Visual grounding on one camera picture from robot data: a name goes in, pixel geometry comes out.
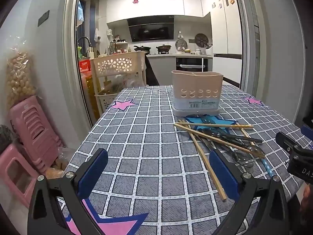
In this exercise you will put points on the beige plastic utensil holder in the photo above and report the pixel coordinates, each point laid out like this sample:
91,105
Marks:
195,85

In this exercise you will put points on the pink plastic stool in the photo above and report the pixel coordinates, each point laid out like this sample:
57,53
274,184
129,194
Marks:
9,171

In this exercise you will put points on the black range hood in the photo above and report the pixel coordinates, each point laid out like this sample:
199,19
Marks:
150,31

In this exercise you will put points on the wooden chopstick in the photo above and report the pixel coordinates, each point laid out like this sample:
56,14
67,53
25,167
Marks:
195,148
189,129
243,131
185,128

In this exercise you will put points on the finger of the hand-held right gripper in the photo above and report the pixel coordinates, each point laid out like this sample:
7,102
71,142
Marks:
307,131
285,140

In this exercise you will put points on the white knife block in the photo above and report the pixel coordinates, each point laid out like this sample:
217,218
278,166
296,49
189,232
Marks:
90,53

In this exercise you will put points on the round silver steamer rack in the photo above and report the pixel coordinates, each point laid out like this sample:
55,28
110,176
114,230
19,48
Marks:
181,45

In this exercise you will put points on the round dark baking pan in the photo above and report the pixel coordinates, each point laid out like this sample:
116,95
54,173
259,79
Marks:
201,39

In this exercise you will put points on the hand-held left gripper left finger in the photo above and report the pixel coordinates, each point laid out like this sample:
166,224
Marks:
94,169

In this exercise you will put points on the dark metal spoon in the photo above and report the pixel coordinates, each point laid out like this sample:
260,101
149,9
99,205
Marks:
207,120

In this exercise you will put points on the spice rack with bottles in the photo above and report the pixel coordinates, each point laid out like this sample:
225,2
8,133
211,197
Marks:
118,46

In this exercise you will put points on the beige flower-cutout trolley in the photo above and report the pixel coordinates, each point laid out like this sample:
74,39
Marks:
115,64

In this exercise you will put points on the black kitchen faucet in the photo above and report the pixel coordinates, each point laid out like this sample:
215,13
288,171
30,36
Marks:
84,38

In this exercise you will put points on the white hanging plastic bag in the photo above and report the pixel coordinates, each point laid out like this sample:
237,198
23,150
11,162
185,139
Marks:
97,36

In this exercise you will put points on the dark bag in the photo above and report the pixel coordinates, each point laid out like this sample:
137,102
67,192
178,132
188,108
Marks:
5,137

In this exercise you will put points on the white upper kitchen cabinets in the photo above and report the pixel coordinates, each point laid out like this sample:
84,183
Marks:
151,7

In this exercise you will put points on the person's right hand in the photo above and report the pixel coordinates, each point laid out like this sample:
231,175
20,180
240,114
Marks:
308,200

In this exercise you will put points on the translucent grey spoon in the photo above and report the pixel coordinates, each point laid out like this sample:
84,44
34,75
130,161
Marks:
215,134
243,161

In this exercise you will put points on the blue dotted stick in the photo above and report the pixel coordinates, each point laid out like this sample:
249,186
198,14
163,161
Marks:
267,167

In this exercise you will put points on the dark wall switch panel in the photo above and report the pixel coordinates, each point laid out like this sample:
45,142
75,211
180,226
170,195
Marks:
44,18

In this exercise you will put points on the black wok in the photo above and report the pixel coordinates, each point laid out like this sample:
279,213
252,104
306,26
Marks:
141,47

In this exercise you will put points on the clear bag of yellow food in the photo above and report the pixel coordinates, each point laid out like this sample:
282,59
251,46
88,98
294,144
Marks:
57,162

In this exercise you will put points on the black built-in oven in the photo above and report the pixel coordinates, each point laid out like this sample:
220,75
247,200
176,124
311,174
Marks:
192,63

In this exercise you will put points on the red plastic basket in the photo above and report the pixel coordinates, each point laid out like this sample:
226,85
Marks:
85,66

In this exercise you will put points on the blue and white hanging bag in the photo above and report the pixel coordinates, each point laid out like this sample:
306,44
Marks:
80,12

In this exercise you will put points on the yellow oil bottles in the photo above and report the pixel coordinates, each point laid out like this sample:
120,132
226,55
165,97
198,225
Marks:
90,90

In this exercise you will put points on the stacked pink plastic stools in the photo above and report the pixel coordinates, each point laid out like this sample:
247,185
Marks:
31,124

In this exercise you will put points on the white enamel pot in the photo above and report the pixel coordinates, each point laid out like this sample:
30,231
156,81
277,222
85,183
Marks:
198,52

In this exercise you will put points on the clear bag of round nuts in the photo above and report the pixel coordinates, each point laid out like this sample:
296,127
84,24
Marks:
19,78

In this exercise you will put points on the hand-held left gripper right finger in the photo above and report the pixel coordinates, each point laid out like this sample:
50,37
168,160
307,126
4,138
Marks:
223,173

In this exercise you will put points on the grey checkered star tablecloth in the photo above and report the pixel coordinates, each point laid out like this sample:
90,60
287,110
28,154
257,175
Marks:
146,139

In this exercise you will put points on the dark cooking pot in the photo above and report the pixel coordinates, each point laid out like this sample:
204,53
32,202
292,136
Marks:
163,47

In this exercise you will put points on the white refrigerator with magnets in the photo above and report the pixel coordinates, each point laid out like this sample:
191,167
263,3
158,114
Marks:
226,29

